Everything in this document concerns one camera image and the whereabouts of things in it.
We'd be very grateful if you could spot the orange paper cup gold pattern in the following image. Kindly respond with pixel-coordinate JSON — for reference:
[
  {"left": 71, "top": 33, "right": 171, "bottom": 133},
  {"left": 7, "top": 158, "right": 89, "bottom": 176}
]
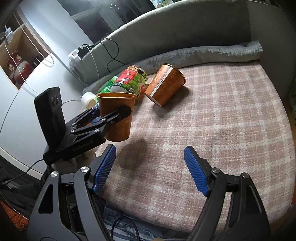
[{"left": 98, "top": 92, "right": 137, "bottom": 142}]

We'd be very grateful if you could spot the green red label cup noodle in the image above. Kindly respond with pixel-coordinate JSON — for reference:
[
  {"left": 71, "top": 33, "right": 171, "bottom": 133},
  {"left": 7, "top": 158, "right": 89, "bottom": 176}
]
[{"left": 110, "top": 65, "right": 148, "bottom": 97}]

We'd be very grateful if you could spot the green label bottle white cap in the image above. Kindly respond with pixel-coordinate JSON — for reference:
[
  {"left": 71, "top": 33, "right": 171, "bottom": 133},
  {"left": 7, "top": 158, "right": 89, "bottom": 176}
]
[{"left": 81, "top": 76, "right": 118, "bottom": 108}]

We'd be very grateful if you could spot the black cable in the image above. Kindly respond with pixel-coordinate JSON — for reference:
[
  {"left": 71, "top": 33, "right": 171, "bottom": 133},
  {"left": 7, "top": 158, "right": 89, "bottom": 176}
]
[{"left": 82, "top": 37, "right": 128, "bottom": 73}]

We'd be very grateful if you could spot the grey fleece blanket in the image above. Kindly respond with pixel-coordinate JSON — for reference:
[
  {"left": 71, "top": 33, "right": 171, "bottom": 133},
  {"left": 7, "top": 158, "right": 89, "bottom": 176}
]
[{"left": 72, "top": 41, "right": 263, "bottom": 92}]

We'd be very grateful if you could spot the blue label crumpled plastic bottle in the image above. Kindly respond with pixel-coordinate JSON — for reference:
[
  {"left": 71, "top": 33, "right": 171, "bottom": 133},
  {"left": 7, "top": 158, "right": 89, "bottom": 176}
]
[{"left": 89, "top": 103, "right": 101, "bottom": 125}]

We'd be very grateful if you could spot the pink plaid cushion cover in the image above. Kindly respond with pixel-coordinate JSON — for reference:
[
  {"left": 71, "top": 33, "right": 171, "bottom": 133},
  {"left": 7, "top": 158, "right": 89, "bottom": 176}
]
[{"left": 100, "top": 61, "right": 295, "bottom": 232}]

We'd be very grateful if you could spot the white power strip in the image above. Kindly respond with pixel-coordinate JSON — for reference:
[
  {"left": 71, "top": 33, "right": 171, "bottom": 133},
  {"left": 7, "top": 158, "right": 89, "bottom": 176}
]
[{"left": 68, "top": 44, "right": 93, "bottom": 62}]

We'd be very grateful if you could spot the wooden wall shelf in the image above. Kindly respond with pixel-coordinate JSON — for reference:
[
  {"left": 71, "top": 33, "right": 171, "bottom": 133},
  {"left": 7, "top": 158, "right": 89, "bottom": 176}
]
[{"left": 1, "top": 11, "right": 54, "bottom": 90}]

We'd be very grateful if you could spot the grey sofa backrest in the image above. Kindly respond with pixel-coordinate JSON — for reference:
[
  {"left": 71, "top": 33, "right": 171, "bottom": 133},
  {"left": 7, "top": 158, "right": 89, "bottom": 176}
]
[{"left": 69, "top": 0, "right": 296, "bottom": 98}]

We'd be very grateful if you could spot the red round ornament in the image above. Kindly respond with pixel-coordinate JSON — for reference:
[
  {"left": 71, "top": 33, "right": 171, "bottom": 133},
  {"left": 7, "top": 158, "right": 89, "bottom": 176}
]
[{"left": 14, "top": 60, "right": 32, "bottom": 85}]

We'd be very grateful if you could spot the white cable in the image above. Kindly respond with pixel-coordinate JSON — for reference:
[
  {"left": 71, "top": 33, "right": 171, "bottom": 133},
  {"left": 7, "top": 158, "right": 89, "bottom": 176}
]
[{"left": 87, "top": 47, "right": 100, "bottom": 80}]

